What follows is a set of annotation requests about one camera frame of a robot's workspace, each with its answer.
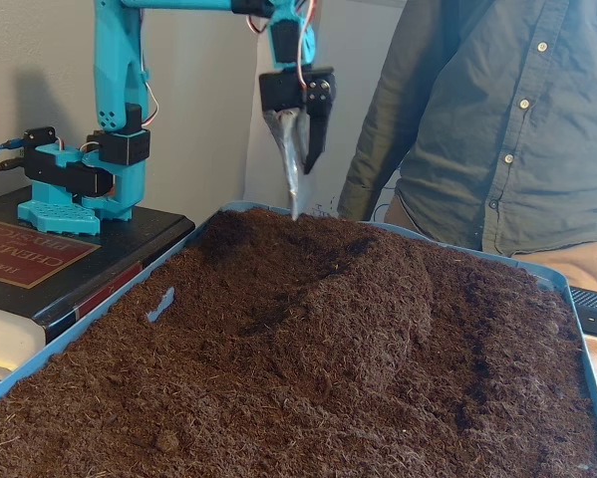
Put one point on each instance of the black chemistry physics handbook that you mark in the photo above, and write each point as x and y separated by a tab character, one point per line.
143	229

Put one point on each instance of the khaki trousers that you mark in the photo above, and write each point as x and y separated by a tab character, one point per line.
577	269

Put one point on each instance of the green button shirt torso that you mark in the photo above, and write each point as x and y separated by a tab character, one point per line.
502	149

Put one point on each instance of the green sleeved right forearm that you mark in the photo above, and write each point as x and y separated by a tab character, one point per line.
378	149

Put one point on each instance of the blue plastic tray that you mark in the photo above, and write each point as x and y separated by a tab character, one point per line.
596	408

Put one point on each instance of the turquoise robot arm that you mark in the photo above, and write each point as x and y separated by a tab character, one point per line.
118	74

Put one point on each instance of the brown soil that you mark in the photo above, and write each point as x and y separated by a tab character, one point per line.
328	398

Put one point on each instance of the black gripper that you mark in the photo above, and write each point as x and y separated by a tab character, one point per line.
282	93

